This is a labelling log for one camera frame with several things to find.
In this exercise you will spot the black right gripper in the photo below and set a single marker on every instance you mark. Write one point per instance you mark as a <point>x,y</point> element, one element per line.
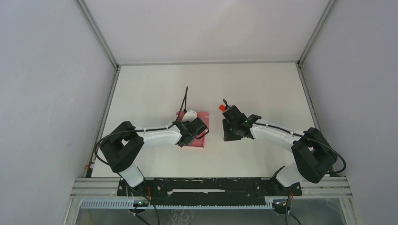
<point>227,136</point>

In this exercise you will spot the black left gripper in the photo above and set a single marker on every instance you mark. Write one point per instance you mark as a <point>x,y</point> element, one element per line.
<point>184,123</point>

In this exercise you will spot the pink cardboard box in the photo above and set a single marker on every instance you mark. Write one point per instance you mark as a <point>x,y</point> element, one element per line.
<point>192,128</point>

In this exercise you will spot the small orange block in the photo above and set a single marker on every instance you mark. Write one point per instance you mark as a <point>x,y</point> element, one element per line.
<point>222,108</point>

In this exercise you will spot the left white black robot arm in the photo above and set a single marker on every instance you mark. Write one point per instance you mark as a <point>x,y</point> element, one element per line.
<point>122,146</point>

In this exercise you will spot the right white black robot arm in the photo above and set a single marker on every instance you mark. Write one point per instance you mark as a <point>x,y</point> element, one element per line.
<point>313,156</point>

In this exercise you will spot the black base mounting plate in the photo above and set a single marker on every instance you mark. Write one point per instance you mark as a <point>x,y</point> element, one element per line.
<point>213,191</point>

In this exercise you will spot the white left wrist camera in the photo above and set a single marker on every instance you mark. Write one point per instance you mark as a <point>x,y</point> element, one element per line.
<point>189,116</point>

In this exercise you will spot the aluminium front frame rail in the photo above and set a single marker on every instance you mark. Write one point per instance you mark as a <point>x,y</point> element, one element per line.
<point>328,187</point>

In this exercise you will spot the white slotted cable duct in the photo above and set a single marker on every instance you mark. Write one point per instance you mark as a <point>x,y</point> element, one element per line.
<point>139,204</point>

